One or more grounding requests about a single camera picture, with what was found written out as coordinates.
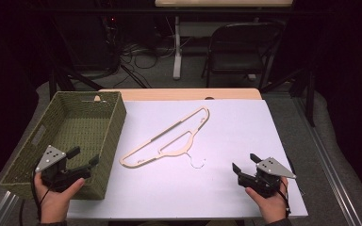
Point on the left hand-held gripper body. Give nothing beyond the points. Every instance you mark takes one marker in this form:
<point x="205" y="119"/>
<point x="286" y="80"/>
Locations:
<point x="56" y="169"/>

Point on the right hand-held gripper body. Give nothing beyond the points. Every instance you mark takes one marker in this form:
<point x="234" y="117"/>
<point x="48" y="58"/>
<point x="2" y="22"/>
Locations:
<point x="265" y="177"/>

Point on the person's right hand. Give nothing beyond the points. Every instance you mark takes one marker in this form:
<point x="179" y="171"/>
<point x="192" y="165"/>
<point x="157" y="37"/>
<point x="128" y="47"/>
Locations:
<point x="271" y="205"/>

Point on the person's left hand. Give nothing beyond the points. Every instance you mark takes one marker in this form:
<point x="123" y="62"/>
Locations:
<point x="55" y="201"/>

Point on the green woven basket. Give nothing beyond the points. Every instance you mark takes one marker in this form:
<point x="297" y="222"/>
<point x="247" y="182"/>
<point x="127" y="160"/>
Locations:
<point x="75" y="138"/>

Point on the black stand legs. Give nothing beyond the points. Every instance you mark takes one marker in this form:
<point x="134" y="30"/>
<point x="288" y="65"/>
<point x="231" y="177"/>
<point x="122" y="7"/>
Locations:
<point x="72" y="78"/>

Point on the beige clothes hanger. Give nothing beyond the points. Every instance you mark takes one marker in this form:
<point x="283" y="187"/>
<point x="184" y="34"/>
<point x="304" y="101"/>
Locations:
<point x="165" y="141"/>

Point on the black metal stand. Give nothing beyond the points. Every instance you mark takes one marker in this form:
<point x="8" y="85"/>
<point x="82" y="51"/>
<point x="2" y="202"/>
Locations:
<point x="304" y="91"/>

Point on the black folding chair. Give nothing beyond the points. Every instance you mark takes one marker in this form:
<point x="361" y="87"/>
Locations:
<point x="243" y="50"/>

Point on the white desk with metal leg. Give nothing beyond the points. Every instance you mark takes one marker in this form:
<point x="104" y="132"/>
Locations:
<point x="182" y="37"/>

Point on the aluminium floor rail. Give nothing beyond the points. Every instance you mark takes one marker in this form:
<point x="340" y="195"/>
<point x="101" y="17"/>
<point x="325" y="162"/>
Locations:
<point x="1" y="208"/>
<point x="330" y="163"/>

